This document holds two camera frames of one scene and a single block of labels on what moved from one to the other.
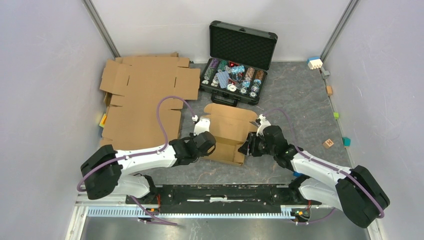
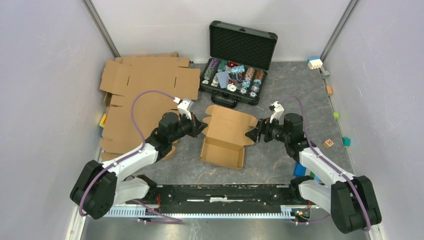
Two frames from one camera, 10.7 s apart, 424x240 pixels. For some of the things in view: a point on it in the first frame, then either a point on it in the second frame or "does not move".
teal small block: [346, 141] does not move
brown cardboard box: [230, 128] does not move
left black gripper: [203, 154] -> [196, 127]
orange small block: [329, 89] does not move
